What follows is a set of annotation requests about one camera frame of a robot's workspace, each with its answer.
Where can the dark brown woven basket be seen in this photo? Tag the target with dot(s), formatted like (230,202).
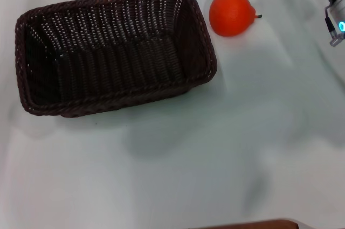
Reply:
(113,59)

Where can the orange toy pear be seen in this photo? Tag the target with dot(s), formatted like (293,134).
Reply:
(229,13)

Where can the white tablecloth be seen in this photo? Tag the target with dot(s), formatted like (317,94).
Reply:
(188,159)

